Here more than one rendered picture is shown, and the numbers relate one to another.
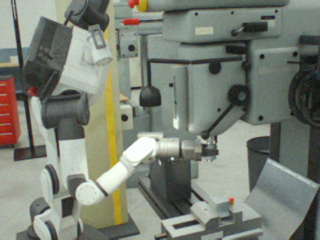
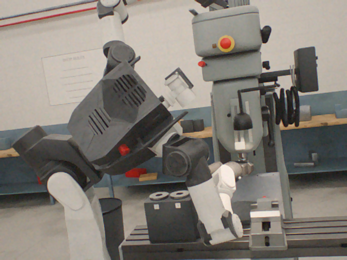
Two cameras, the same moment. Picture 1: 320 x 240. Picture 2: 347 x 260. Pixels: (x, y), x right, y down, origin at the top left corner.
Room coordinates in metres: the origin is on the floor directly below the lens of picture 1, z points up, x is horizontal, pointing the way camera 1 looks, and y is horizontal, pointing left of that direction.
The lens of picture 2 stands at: (0.68, 1.32, 1.64)
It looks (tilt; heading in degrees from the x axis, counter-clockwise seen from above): 7 degrees down; 302
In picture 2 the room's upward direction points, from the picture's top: 8 degrees counter-clockwise
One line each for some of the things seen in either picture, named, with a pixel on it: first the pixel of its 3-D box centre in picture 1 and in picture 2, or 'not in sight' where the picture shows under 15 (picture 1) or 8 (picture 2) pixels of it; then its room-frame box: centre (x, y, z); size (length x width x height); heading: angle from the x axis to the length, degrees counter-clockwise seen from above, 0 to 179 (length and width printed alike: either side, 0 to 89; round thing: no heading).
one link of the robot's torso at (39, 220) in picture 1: (58, 226); not in sight; (1.81, 0.56, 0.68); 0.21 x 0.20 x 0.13; 37
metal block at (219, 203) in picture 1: (218, 206); (264, 205); (1.25, -0.20, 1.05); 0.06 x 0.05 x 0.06; 19
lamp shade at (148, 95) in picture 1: (150, 95); (242, 120); (1.22, 0.03, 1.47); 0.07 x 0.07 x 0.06
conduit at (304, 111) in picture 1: (311, 93); (281, 108); (1.22, -0.49, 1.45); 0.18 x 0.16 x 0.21; 109
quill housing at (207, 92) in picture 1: (210, 86); (238, 114); (1.31, -0.18, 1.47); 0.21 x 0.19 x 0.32; 19
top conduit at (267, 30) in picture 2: not in sight; (264, 35); (1.19, -0.25, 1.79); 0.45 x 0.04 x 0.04; 109
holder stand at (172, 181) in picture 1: (168, 170); (172, 214); (1.64, -0.03, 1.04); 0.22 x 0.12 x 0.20; 19
